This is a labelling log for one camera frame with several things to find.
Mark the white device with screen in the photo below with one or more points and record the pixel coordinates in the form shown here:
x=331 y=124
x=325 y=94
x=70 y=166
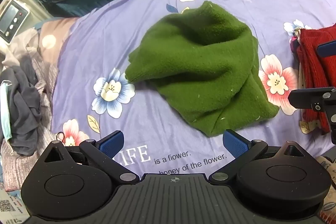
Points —
x=10 y=16

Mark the patterned brown cloth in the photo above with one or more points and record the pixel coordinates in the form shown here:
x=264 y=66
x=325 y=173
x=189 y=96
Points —
x=328 y=169

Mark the patterned small cloth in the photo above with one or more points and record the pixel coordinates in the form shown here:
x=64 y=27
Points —
x=295 y=39

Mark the red knit sweater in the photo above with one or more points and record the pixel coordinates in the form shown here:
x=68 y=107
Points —
x=311 y=56

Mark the blue face mask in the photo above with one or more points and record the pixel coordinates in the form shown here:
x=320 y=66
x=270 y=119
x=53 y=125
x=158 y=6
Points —
x=4 y=108

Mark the purple floral bedsheet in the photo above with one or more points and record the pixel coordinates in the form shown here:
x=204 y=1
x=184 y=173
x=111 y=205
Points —
x=105 y=43

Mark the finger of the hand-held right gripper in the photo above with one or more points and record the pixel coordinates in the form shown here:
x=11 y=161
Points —
x=305 y=98
x=326 y=48

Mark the pink polka dot pillow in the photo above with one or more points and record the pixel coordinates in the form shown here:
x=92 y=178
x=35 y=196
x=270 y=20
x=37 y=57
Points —
x=55 y=29

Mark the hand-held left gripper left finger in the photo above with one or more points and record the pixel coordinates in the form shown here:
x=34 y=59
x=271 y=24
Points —
x=113 y=144

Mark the printed paper sheet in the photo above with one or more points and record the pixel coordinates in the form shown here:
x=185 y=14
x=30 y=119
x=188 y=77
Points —
x=10 y=205

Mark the green knit sweater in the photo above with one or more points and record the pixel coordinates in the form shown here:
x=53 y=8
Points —
x=199 y=61

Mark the dark grey garment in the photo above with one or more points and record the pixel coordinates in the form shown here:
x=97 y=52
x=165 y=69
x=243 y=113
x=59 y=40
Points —
x=23 y=108

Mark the pale grey cloth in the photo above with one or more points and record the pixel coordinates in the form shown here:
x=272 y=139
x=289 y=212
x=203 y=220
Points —
x=15 y=48

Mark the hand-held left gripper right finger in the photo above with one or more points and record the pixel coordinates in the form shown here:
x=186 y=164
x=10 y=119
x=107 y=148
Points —
x=235 y=144

